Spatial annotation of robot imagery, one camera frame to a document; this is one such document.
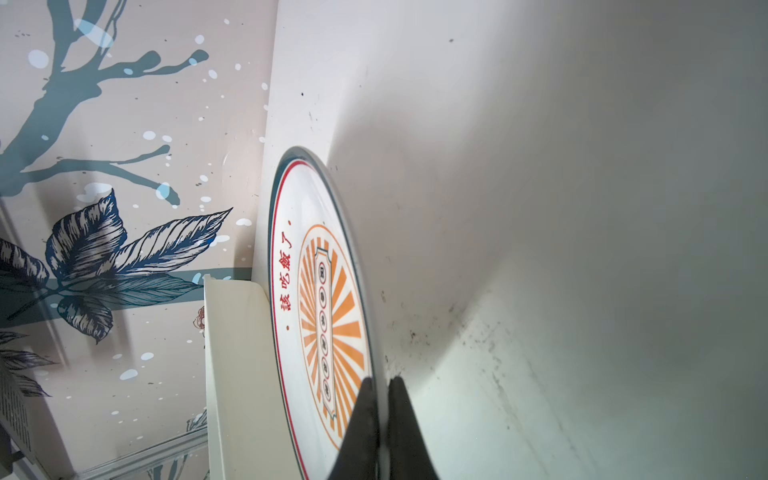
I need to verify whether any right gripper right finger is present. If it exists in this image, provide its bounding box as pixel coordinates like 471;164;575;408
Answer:
387;376;438;480

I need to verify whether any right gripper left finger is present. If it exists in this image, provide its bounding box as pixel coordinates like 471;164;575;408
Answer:
328;377;379;480

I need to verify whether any orange sunburst plate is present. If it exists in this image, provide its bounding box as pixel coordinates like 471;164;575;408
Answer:
267;147;376;479

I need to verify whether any white plastic bin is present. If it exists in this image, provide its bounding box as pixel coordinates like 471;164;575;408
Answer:
204;276;302;480

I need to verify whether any horizontal aluminium frame bar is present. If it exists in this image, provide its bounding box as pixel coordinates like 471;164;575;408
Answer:
72;426;208;480

